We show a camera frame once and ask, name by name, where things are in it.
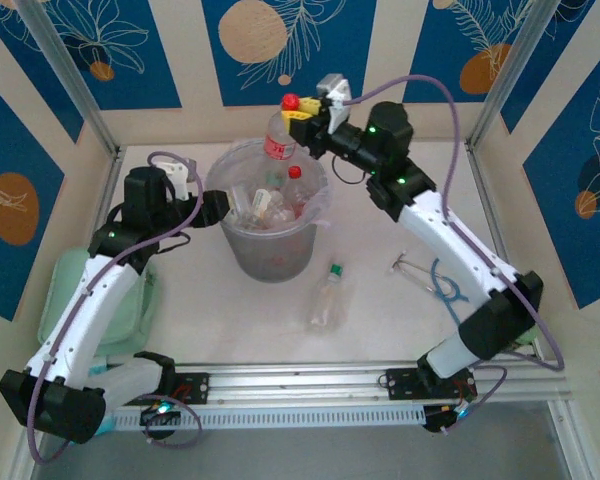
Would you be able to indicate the red-capped red-label plastic bottle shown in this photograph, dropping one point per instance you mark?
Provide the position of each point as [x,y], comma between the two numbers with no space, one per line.
[294,190]
[280,135]

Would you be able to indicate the grey plastic bin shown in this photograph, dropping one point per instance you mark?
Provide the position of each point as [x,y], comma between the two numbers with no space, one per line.
[272,255]

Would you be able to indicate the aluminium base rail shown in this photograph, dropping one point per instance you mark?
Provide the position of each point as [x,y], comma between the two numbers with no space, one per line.
[305,380]

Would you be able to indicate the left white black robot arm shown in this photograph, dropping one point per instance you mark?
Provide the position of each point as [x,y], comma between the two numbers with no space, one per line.
[87,310]

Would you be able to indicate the stethoscope with blue tubing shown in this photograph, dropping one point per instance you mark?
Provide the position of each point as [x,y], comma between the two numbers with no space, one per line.
[445,292]

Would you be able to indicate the clear plastic bin liner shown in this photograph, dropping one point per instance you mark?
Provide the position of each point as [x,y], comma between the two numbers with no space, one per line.
[325,200]

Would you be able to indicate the teal cloth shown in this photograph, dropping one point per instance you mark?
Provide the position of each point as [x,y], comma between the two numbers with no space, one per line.
[107,427]

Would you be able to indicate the aluminium frame post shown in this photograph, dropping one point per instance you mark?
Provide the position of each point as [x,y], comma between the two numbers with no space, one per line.
[509,70]
[64,65]

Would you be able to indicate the light green tray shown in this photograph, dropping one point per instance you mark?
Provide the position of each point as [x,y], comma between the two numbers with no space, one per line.
[62,285]

